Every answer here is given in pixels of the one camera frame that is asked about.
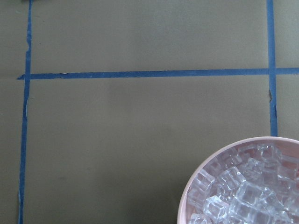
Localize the pink bowl of ice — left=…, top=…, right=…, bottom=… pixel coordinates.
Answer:
left=177, top=137, right=299, bottom=224

